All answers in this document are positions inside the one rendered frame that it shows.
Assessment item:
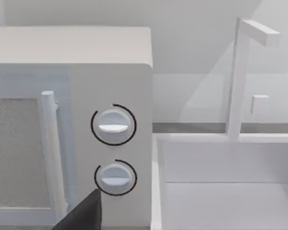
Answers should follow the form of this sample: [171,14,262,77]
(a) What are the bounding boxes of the pale microwave oven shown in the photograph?
[0,26,154,230]

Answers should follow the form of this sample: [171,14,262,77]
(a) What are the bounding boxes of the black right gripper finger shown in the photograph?
[51,188,103,230]

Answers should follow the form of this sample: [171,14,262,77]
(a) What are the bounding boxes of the tall white tap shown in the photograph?
[227,16,281,142]

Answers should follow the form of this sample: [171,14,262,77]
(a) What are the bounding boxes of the large white microwave knob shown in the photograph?
[95,109,132,141]

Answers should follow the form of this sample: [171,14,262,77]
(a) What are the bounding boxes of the microwave door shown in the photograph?
[0,64,72,227]

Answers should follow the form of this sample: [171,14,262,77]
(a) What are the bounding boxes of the white microwave door handle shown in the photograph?
[40,90,69,225]

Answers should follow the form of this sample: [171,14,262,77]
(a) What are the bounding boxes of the small white microwave knob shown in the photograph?
[98,164,132,192]

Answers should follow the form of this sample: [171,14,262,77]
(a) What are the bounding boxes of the white sink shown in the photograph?
[150,132,288,230]

